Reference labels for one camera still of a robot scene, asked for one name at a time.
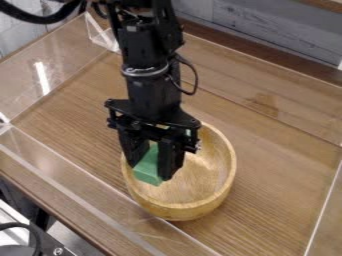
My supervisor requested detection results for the black cable bottom left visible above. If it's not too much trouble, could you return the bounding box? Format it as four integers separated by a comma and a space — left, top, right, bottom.
0, 221, 45, 256

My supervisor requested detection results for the brown wooden bowl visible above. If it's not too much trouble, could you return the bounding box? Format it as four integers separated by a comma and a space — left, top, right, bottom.
121, 122, 237, 221

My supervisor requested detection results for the clear acrylic corner bracket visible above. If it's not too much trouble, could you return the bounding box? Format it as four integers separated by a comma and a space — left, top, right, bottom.
85, 13, 121, 53

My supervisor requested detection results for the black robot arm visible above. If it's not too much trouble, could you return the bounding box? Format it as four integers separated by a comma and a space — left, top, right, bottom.
95, 0, 201, 181

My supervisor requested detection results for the black metal table frame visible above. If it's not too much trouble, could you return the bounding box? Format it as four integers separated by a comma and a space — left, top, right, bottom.
0, 179, 105, 256

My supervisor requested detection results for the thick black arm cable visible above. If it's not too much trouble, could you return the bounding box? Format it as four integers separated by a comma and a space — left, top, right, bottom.
0, 0, 86, 25

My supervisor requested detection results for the green rectangular block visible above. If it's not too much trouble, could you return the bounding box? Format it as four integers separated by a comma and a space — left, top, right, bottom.
133, 128, 194, 187

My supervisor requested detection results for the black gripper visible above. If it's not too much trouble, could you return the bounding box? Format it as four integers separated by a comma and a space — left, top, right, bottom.
103, 73, 204, 182

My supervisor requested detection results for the clear acrylic tray wall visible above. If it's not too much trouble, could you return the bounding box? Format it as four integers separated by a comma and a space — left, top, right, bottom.
0, 125, 222, 256

